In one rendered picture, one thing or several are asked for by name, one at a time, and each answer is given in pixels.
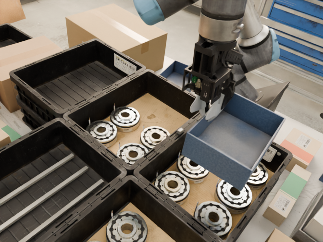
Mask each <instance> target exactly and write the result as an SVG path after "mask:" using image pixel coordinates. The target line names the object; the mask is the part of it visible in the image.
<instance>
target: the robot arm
mask: <svg viewBox="0 0 323 242"><path fill-rule="evenodd" d="M197 1H199V0H133V3H134V6H135V9H136V11H137V13H138V15H139V16H140V18H141V19H142V21H143V22H144V23H145V24H147V25H150V26H151V25H155V24H157V23H159V22H161V21H162V22H163V21H164V20H165V19H166V18H168V17H170V16H172V15H173V14H175V13H177V12H179V11H181V10H183V9H184V8H186V7H188V6H190V5H192V4H193V3H195V2H197ZM198 32H199V40H198V42H196V43H195V47H194V55H193V63H192V64H191V65H189V66H188V67H186V68H185V69H184V76H183V85H182V91H183V92H184V91H185V90H186V89H188V88H190V90H191V91H192V92H195V94H196V95H197V96H196V99H195V100H194V102H193V103H192V105H191V106H190V112H191V113H192V112H195V111H198V110H199V111H200V114H201V116H203V115H204V114H205V113H206V112H207V111H208V113H207V114H206V118H205V120H207V122H210V121H212V120H213V119H215V118H216V117H217V116H218V114H219V113H220V112H221V111H222V110H223V109H224V107H225V106H226V105H227V104H228V103H229V101H230V100H231V99H232V97H233V96H234V93H237V94H239V95H241V96H243V97H245V98H247V99H249V100H251V101H254V100H256V99H257V98H258V96H259V94H258V92H257V90H256V89H255V88H254V87H253V86H252V84H251V83H250V82H249V81H248V80H247V78H246V76H245V74H246V73H248V72H250V71H253V70H255V69H257V68H260V67H262V66H264V65H267V64H270V63H271V62H273V61H275V60H277V59H278V58H279V57H280V49H279V44H278V41H277V37H276V34H275V32H274V30H273V29H269V28H268V27H267V26H266V25H263V24H262V23H261V20H260V17H259V15H258V12H257V9H256V7H255V4H254V1H253V0H202V5H201V12H200V19H199V30H198ZM237 43H238V44H237ZM188 73H189V75H188V83H187V84H185V79H186V75H187V74H188ZM191 74H192V80H191V82H190V77H191ZM210 101H211V102H210ZM209 103H210V104H211V105H212V106H211V108H210V109H209Z"/></svg>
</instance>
